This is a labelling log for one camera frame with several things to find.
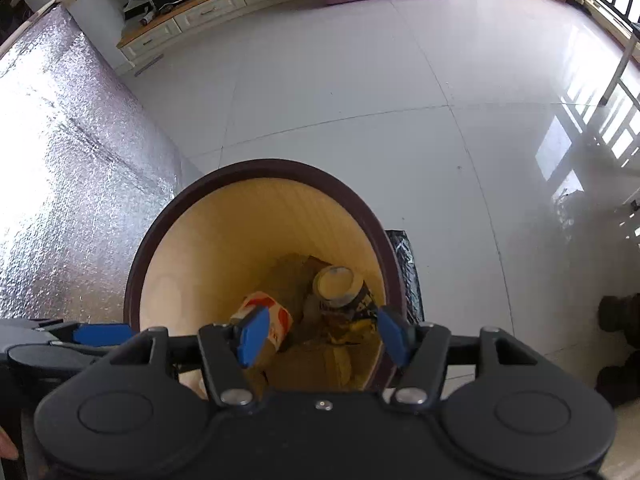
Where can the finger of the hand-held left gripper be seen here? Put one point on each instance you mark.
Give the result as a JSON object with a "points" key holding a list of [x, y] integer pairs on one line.
{"points": [[100, 333], [50, 354]]}

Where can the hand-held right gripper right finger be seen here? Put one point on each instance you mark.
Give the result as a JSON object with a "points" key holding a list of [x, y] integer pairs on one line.
{"points": [[392, 337]]}

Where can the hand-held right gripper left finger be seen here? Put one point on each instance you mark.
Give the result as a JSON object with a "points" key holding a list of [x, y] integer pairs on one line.
{"points": [[252, 337]]}

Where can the red and white paper cup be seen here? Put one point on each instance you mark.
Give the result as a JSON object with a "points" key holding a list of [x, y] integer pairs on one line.
{"points": [[277, 322]]}

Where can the yellow bin with brown rim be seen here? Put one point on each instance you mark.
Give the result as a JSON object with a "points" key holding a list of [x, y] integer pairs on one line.
{"points": [[250, 220]]}

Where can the person's left hand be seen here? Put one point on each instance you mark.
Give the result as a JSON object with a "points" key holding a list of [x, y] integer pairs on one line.
{"points": [[7, 445]]}

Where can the brown cardboard piece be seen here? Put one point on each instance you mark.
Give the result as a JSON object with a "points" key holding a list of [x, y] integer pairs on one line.
{"points": [[310, 365]]}

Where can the black padded box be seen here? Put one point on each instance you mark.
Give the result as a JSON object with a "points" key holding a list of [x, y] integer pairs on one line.
{"points": [[407, 275]]}

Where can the silver foil sheet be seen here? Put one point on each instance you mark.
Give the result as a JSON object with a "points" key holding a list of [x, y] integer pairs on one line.
{"points": [[65, 185]]}

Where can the cream low drawer cabinet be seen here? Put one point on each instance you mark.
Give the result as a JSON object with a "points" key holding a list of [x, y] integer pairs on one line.
{"points": [[210, 15]]}

